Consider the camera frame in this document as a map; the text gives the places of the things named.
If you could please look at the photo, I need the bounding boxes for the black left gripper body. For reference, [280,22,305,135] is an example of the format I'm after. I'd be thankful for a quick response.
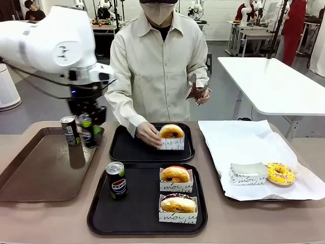
[67,85,107,125]

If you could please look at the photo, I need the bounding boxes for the black green drink can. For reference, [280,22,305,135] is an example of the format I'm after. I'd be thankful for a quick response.
[77,114,101,149]

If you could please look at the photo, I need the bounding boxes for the black Pepsi can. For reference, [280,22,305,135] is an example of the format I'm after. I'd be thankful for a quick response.
[105,161,128,201]

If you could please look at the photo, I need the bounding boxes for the golden brown donut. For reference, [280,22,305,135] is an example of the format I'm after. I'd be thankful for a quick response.
[159,124,184,140]

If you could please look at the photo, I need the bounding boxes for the white paper box script print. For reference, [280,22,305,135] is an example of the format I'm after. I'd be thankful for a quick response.
[229,162,269,186]
[156,137,185,151]

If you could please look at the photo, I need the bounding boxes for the red glazed donut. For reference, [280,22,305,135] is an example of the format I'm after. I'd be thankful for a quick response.
[160,165,190,183]

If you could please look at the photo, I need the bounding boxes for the red-topped donut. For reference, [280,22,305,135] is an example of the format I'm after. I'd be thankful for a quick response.
[159,174,194,193]

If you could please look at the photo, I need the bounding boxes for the brown metal tongs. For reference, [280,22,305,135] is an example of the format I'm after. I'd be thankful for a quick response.
[185,73,213,106]

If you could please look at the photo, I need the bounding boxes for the chocolate sprinkle donut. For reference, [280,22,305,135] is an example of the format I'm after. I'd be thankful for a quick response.
[160,193,197,214]

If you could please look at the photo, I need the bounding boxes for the chocolate-topped donut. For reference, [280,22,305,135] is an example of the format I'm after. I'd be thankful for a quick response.
[158,195,198,225]

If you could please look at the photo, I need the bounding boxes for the person's left forearm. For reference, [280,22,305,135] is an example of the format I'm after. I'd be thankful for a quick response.
[186,50,211,88]

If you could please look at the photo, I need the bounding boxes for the person's right forearm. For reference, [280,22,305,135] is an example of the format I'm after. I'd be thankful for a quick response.
[104,83,150,138]

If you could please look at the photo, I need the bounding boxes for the person's right hand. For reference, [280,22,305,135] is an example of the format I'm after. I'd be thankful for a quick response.
[136,121,163,149]

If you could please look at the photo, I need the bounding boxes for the person's left hand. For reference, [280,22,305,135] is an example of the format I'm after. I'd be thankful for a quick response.
[194,87,211,105]

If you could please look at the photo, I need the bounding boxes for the black serving tray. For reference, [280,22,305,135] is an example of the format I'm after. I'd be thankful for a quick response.
[108,123,196,163]
[87,163,208,236]

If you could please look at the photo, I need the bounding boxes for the brown serving tray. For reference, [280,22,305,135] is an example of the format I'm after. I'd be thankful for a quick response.
[0,126,105,203]

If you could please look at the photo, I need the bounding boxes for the person's beige shirt torso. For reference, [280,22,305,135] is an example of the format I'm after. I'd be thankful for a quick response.
[104,10,211,138]

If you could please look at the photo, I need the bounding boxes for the white air purifier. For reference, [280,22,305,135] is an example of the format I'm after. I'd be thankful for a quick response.
[0,63,22,112]

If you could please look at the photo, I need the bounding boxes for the background person black shirt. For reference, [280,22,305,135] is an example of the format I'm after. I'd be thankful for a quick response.
[24,0,46,23]

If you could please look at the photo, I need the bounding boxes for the beige face mask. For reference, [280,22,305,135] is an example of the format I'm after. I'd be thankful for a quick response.
[140,2,177,26]

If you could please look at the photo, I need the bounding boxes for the white paper liner sheet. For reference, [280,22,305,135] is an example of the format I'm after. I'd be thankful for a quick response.
[198,119,325,201]

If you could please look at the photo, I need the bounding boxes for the white folding table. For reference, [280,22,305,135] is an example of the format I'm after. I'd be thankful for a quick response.
[217,56,325,143]

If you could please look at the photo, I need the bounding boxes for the grey background workbench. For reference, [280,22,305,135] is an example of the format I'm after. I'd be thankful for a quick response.
[225,20,282,58]

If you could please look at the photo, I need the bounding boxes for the background person red top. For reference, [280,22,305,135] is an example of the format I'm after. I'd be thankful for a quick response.
[235,0,256,23]

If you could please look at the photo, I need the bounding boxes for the yellow sprinkle donut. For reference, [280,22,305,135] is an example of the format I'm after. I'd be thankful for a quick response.
[265,162,297,186]

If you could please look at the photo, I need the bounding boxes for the black tripod pole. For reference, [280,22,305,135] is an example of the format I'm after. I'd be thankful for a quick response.
[266,0,290,60]

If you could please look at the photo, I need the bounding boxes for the background person red apron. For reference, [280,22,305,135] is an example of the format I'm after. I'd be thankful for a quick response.
[280,0,308,67]

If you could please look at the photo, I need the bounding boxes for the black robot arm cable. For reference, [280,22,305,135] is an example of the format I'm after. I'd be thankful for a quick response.
[0,58,117,100]

